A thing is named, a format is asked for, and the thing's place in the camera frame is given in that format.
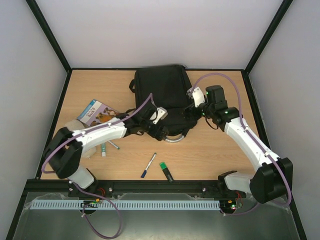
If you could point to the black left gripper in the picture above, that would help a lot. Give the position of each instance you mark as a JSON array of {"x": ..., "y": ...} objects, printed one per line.
[{"x": 154, "y": 133}]

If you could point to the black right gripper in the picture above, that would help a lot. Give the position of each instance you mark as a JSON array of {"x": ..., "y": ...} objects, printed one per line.
[{"x": 191, "y": 110}]

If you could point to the black student backpack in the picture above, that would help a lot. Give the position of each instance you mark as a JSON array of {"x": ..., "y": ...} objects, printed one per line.
[{"x": 168, "y": 85}]

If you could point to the purple dog picture book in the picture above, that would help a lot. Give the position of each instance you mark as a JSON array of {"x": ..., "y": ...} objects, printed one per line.
[{"x": 97, "y": 113}]

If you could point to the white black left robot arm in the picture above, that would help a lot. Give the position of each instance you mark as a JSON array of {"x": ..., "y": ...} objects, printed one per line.
[{"x": 67, "y": 147}]

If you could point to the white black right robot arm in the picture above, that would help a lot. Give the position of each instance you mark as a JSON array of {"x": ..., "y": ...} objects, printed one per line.
[{"x": 273, "y": 175}]

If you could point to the green black highlighter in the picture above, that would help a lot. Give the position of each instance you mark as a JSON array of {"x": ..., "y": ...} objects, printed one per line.
[{"x": 166, "y": 172}]

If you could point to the blue capped white marker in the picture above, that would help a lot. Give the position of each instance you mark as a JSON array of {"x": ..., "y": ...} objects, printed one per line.
[{"x": 148, "y": 165}]

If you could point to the white green glue stick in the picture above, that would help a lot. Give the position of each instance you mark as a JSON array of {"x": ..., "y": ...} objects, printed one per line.
[{"x": 103, "y": 149}]

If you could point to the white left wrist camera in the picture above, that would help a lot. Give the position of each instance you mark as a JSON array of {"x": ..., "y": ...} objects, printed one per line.
[{"x": 159, "y": 114}]

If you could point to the light blue slotted cable duct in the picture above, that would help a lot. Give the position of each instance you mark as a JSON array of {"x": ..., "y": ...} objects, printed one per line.
[{"x": 126, "y": 205}]

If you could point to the black aluminium frame rail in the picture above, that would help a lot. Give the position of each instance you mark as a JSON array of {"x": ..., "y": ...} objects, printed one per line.
[{"x": 112, "y": 188}]

